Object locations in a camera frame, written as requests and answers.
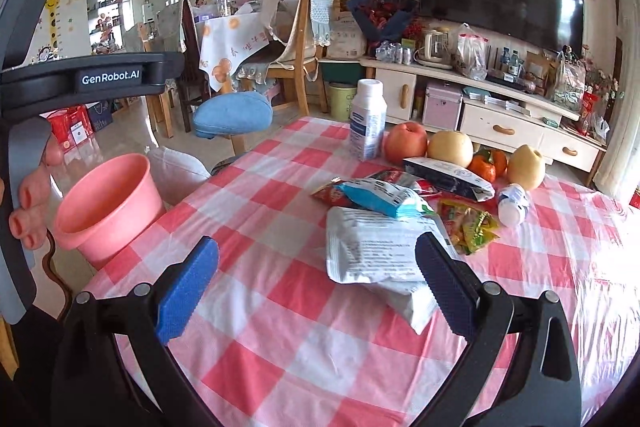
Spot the wooden chair with lace cover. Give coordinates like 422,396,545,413
137,7,176,138

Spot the pale blue lace towel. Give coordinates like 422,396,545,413
305,0,335,48

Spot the small yellow pear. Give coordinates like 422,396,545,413
507,144,547,191

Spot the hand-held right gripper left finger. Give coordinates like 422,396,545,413
50,234,221,427

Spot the tall white milk bottle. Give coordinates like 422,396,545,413
348,78,388,162

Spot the white printed sack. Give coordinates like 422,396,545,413
327,12,371,60

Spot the yellow snack packet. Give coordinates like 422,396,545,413
437,199,501,256

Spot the green bin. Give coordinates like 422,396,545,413
327,82,358,122

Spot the round yellow pear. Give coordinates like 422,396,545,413
427,130,474,168

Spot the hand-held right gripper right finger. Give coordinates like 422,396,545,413
415,231,586,427

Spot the dark wrapped flower bouquet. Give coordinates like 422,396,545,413
347,0,421,58

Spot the blue cushioned chair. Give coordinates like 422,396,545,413
192,91,274,158

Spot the dark wooden chair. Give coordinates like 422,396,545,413
177,0,211,132

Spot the large white snack packet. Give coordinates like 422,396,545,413
326,206,463,335

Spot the white fruit printed tablecloth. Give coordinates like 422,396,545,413
192,12,273,92

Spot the blue green white packet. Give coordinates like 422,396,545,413
340,179,436,220

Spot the giraffe height chart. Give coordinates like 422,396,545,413
25,0,88,62

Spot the clear electric kettle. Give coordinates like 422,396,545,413
415,28,453,68

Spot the red box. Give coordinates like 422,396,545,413
47,104,96,145

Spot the dark blue white packet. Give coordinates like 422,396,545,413
402,156,497,202

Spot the pink checked tablecloth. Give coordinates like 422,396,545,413
75,116,640,427

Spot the small white bottle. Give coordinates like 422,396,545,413
496,183,531,228

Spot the red noodle packet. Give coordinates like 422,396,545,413
367,169,443,198

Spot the red apple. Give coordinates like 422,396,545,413
382,122,429,165

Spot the pink plastic bucket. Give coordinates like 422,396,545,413
52,153,168,265

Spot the printed plastic bag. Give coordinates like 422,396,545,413
552,52,587,112

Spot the cream television cabinet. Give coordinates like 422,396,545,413
360,54,608,188

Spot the light wooden chair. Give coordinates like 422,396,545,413
235,0,331,118

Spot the pink storage box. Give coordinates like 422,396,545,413
422,82,463,132

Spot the person's left hand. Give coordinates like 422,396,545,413
10,139,68,250

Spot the clear plastic bag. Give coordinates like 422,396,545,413
452,23,490,82

